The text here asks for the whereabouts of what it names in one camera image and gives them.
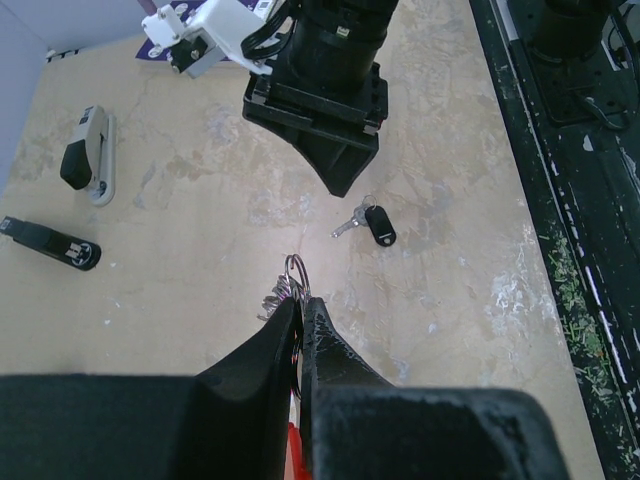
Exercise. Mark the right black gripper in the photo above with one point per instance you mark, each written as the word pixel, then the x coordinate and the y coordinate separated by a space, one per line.
pixel 296 106

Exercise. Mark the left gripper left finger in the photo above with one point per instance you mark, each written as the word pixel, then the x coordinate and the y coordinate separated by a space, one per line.
pixel 228 422

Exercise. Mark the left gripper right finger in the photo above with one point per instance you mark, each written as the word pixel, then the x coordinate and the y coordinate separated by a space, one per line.
pixel 355 424

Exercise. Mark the key with black tag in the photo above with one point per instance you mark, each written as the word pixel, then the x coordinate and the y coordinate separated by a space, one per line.
pixel 369 213

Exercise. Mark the purple card package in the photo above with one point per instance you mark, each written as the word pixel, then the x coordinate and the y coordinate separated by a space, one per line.
pixel 222 25

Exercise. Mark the grey black stapler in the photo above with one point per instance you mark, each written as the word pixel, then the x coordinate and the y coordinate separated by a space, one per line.
pixel 88 162

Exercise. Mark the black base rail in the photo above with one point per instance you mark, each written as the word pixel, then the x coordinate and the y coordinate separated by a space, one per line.
pixel 566 77

